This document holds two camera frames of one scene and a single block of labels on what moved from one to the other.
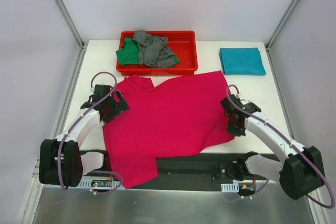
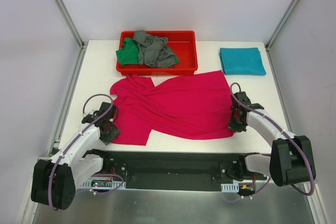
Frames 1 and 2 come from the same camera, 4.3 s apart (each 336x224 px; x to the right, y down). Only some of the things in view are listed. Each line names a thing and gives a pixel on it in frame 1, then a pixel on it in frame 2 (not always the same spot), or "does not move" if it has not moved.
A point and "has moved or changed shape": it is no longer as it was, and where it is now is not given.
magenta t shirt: [173, 118] has moved or changed shape
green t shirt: [129, 54] does not move
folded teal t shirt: [242, 61] does not move
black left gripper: [115, 106] -> [109, 131]
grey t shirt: [153, 51] does not move
